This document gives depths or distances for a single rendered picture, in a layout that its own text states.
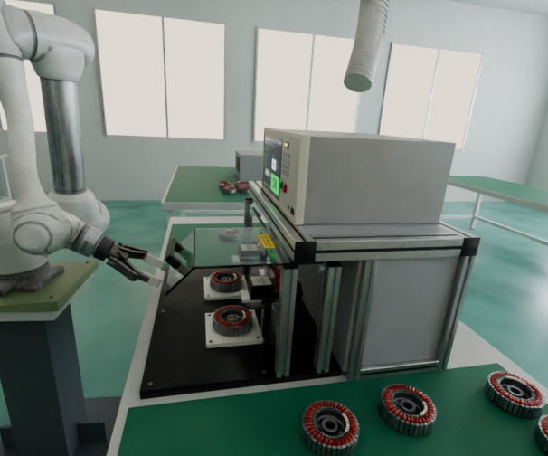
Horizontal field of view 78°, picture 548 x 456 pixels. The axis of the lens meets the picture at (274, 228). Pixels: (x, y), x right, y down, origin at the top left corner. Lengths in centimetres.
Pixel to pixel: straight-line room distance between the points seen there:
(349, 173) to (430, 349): 50
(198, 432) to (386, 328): 47
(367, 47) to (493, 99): 564
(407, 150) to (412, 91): 577
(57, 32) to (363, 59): 146
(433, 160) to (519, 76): 712
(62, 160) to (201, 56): 441
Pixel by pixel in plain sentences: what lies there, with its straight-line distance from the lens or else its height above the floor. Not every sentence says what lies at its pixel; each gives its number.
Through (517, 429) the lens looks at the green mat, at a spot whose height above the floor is 75.
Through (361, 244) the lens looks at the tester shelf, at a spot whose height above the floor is 111.
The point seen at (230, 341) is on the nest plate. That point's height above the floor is 78.
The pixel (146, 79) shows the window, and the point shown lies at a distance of 561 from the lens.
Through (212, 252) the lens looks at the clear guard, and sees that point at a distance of 74.
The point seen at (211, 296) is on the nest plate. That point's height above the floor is 78.
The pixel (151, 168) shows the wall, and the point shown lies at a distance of 565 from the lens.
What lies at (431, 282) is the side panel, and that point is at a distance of 89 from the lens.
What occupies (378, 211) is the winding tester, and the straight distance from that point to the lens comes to 86.
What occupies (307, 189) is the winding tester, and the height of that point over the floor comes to 120.
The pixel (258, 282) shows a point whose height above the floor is 92.
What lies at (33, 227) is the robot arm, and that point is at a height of 108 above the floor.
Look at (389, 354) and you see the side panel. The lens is 94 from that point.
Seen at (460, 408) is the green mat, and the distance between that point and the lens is 96.
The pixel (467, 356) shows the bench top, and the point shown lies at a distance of 114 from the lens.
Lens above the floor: 135
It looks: 18 degrees down
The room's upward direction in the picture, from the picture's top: 3 degrees clockwise
